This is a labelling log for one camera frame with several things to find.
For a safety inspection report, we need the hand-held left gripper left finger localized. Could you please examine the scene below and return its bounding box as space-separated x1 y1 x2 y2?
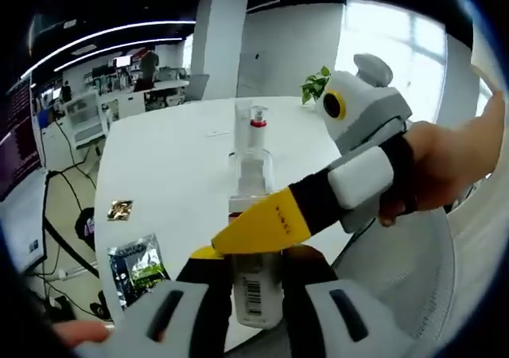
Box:
77 245 235 358

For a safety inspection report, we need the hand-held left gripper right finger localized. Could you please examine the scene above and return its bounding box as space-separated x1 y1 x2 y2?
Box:
280 244 403 358

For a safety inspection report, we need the red-lined white skincare bottle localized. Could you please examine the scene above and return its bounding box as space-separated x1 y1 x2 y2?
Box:
227 150 286 332

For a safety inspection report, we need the green black skincare sachet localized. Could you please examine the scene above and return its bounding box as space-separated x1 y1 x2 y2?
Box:
106 233 172 310

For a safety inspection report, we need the small gold skincare packet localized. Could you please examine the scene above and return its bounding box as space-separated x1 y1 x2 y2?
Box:
106 199 134 223

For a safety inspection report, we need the person's right hand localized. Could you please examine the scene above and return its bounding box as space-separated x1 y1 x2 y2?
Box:
376 120 475 228

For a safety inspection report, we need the person's left hand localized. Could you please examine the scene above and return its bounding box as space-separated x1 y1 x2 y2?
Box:
52 320 112 344

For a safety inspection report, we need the green potted plant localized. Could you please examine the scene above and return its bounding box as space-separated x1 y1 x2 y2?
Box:
299 66 332 106

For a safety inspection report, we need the large bright window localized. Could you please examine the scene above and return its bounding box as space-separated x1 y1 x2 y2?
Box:
344 0 449 125

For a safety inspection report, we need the white mesh office chair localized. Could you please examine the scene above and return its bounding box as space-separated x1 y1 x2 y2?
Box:
332 166 509 358

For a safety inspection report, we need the black bag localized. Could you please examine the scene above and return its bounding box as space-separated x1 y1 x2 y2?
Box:
74 205 97 252

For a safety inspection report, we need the white column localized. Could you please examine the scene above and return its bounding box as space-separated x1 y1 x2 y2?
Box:
189 0 249 99

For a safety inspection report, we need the white desk with black legs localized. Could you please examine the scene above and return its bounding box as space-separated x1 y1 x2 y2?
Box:
0 170 100 279

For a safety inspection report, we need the white slatted shelf unit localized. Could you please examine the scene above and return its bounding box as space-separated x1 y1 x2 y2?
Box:
64 91 109 149

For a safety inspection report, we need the white low cabinet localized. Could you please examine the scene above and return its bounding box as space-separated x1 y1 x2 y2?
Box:
33 113 76 172

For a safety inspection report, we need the white-framed computer monitor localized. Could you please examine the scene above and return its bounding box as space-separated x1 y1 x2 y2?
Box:
0 80 44 202

